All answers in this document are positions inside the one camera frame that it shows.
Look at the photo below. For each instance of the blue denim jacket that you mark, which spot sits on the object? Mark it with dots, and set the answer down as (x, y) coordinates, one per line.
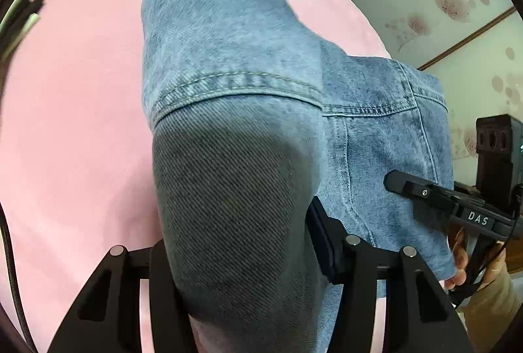
(245, 112)

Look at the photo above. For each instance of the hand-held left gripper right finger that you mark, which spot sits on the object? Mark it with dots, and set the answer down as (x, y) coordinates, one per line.
(325, 242)

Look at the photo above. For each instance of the green and black garment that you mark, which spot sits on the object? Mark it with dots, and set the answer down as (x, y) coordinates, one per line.
(18, 22)

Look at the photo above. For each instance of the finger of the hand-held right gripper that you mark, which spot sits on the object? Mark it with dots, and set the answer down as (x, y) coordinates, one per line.
(416, 189)

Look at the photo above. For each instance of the person's right hand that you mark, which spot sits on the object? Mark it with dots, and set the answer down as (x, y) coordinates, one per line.
(459, 251)

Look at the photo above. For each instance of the person's right forearm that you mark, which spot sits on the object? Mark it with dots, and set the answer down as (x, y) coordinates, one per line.
(494, 316)

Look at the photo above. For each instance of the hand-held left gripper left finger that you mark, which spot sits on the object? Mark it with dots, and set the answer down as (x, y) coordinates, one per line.
(157, 279)

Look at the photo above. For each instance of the floral wardrobe door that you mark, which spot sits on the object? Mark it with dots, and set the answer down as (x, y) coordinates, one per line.
(441, 1)

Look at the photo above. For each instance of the pink cloth table cover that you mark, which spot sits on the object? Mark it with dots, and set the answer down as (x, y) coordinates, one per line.
(81, 112)

